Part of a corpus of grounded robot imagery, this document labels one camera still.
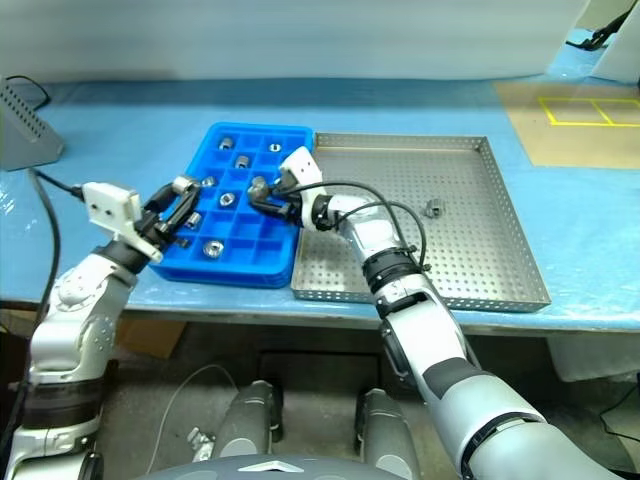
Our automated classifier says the brown cardboard mat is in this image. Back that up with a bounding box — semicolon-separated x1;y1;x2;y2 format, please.
492;79;640;169

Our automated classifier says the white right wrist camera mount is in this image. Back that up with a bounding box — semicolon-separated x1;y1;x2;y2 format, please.
277;146;324;229

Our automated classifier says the black floor cable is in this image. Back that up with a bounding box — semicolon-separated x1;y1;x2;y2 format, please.
599;384;640;441

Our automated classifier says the grey right robot leg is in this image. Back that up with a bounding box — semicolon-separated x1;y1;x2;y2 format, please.
355;389;421;480

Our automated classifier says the black clamp tool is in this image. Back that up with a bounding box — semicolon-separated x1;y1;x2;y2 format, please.
564;9;629;51

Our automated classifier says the grey robot torso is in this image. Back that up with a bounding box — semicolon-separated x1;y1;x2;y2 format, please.
144;455;386;480

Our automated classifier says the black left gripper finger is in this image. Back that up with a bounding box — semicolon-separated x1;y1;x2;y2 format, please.
160;185;203;234
144;180;180;216

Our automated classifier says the thin black cable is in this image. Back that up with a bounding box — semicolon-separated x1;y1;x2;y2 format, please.
7;74;51;109

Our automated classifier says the grey robot leg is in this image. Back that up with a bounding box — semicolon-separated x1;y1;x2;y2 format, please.
214;380;284;459
355;389;421;480

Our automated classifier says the thin white floor cable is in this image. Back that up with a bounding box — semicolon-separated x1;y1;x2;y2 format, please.
158;364;239;466

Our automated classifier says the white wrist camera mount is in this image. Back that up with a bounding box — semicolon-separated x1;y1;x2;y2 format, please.
277;146;324;229
81;182;165;265

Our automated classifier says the brown cardboard box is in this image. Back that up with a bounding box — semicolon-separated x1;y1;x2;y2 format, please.
117;319;186;359

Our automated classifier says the grey perforated metal box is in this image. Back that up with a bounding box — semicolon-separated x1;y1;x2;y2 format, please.
0;77;66;172

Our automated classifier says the perforated steel tray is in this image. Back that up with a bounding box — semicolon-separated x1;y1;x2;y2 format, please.
291;132;553;314

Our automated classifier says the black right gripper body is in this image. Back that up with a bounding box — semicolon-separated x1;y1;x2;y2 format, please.
279;188;305;226

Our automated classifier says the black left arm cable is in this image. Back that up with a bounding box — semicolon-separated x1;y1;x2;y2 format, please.
0;168;86;446

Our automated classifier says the white panel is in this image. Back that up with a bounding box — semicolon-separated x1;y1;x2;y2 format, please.
589;0;640;91

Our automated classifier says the black floor plate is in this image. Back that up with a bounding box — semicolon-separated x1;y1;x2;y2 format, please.
257;352;384;399

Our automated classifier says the blue compartment plastic tray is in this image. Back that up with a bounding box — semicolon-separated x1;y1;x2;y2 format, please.
148;122;315;291

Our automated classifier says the small metal connector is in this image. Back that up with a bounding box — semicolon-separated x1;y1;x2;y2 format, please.
187;427;216;461

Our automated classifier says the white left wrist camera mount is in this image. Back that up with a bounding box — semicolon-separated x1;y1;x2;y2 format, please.
81;182;165;265

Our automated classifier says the grey left robot leg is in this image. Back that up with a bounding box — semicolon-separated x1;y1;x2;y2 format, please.
214;380;284;459

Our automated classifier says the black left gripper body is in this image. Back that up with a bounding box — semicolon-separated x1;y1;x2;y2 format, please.
132;208;174;251

